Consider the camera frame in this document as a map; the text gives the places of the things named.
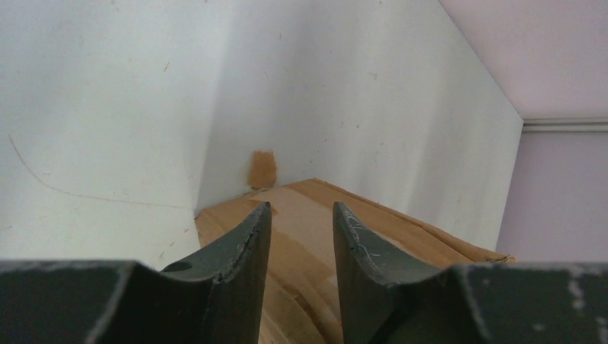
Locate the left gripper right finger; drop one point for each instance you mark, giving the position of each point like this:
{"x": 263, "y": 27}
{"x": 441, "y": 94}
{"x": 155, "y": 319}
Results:
{"x": 388, "y": 296}

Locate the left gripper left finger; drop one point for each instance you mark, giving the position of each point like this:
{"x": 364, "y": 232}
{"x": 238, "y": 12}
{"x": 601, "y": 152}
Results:
{"x": 211, "y": 296}

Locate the brown cardboard express box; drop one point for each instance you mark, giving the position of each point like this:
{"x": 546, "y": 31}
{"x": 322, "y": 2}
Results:
{"x": 300, "y": 303}

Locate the aluminium frame rail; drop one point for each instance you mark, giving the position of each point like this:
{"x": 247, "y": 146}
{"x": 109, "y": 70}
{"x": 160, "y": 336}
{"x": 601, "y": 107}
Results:
{"x": 565, "y": 125}

